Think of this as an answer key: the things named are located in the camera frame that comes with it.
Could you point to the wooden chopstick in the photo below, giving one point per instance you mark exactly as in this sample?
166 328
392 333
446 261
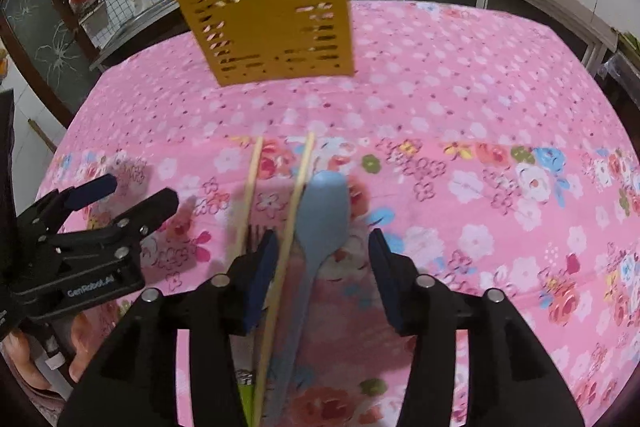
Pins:
300 187
251 192

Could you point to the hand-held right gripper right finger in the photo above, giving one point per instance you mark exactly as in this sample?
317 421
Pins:
384 277

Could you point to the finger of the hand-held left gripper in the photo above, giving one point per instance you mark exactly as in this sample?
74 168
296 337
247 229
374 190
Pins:
92 188
150 207

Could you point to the blue plastic spoon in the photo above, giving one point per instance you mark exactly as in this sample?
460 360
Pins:
322 207

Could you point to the person's left hand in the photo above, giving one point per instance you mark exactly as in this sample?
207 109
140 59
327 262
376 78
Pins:
85 347

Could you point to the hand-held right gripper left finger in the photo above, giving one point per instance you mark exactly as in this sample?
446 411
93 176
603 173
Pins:
261 279

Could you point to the patterned glass door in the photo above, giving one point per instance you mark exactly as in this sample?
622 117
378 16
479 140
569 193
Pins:
40 42

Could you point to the pink floral tablecloth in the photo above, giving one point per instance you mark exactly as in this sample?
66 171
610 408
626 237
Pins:
450 132

